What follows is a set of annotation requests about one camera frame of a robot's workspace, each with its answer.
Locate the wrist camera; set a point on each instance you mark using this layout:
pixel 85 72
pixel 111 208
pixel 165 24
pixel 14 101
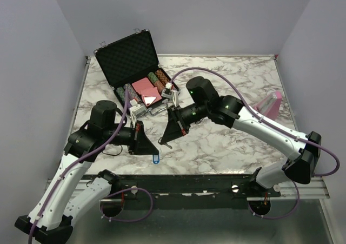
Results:
pixel 136 110
pixel 171 94

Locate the pink metronome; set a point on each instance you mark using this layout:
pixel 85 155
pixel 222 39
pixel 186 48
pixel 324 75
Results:
pixel 270 105

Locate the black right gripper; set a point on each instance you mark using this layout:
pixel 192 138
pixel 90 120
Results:
pixel 176 126

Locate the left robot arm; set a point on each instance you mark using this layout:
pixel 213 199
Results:
pixel 54 217

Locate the black poker chip case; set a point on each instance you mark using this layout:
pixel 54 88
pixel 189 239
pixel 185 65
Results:
pixel 128 60

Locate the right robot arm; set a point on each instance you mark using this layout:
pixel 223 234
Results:
pixel 300 149

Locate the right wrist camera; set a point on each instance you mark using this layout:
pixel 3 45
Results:
pixel 171 94

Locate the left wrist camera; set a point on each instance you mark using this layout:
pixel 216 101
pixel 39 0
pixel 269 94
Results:
pixel 136 110

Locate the red playing card deck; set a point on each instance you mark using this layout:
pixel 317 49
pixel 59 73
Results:
pixel 145 88

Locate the blue plastic key tag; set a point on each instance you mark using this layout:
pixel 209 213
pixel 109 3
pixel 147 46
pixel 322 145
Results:
pixel 156 159

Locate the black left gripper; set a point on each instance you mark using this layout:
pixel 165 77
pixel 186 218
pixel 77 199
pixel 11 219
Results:
pixel 142 145

